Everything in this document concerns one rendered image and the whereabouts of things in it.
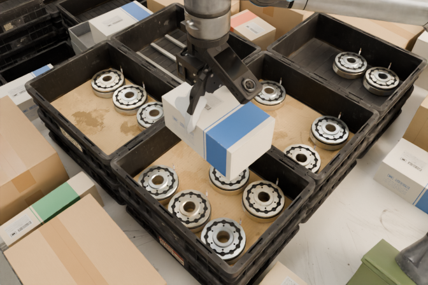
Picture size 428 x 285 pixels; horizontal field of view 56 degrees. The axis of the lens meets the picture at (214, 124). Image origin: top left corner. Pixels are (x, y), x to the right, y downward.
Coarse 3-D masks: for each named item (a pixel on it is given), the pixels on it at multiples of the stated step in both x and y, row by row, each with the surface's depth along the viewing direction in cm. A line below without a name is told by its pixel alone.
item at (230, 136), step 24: (168, 96) 81; (216, 96) 81; (168, 120) 85; (216, 120) 76; (240, 120) 76; (264, 120) 76; (192, 144) 82; (216, 144) 74; (240, 144) 72; (264, 144) 80; (216, 168) 79; (240, 168) 78
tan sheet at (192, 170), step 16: (176, 144) 111; (160, 160) 108; (176, 160) 108; (192, 160) 108; (192, 176) 104; (208, 176) 104; (256, 176) 104; (208, 192) 101; (224, 208) 98; (240, 208) 98; (256, 224) 95; (224, 240) 93
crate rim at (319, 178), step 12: (252, 60) 120; (276, 60) 121; (300, 72) 117; (324, 84) 113; (348, 96) 110; (372, 108) 107; (372, 120) 104; (360, 132) 101; (348, 144) 99; (288, 156) 96; (336, 156) 97; (300, 168) 94; (324, 168) 94
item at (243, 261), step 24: (120, 168) 94; (288, 168) 94; (144, 192) 90; (312, 192) 92; (168, 216) 86; (288, 216) 86; (192, 240) 82; (264, 240) 82; (216, 264) 79; (240, 264) 79
